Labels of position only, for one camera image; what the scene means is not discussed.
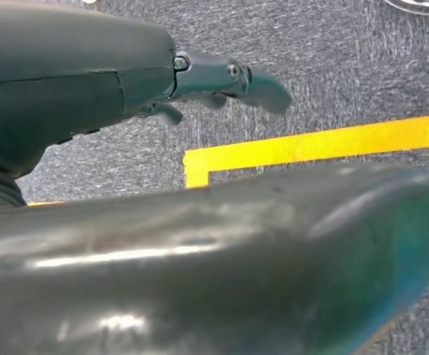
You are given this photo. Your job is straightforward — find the yellow tape square outline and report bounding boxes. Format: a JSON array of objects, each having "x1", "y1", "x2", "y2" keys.
[{"x1": 27, "y1": 113, "x2": 429, "y2": 314}]

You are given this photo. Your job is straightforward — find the chrome stanchion post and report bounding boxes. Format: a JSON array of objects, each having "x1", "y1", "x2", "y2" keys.
[{"x1": 383, "y1": 0, "x2": 429, "y2": 16}]

